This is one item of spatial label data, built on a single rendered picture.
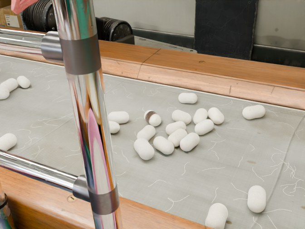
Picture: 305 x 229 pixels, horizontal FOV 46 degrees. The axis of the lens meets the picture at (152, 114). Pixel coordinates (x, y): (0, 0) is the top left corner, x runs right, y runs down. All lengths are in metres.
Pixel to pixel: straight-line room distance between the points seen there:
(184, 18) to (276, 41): 0.70
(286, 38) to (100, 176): 2.41
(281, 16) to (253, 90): 1.98
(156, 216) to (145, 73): 0.37
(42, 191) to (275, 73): 0.44
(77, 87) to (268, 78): 0.47
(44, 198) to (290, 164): 0.30
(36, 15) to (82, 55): 0.97
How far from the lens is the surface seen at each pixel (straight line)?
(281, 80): 0.65
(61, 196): 0.41
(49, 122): 0.59
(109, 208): 0.29
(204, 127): 0.52
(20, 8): 0.79
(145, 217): 0.37
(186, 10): 2.80
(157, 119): 0.53
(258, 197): 0.41
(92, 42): 0.22
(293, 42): 2.62
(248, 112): 0.56
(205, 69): 0.67
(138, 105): 0.60
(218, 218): 0.38
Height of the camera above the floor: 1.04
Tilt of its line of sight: 31 degrees down
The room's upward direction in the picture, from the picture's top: 3 degrees counter-clockwise
